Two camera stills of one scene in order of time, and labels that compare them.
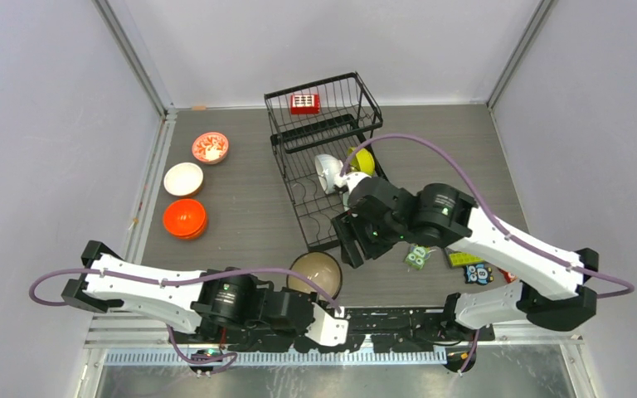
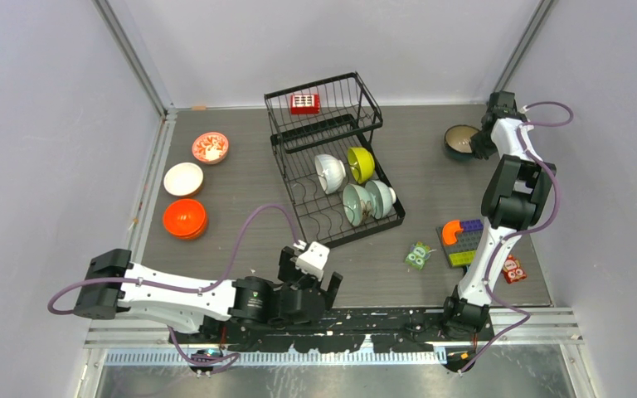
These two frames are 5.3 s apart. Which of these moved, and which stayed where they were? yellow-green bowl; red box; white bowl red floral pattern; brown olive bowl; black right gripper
Moved: brown olive bowl; black right gripper
Stayed: yellow-green bowl; red box; white bowl red floral pattern
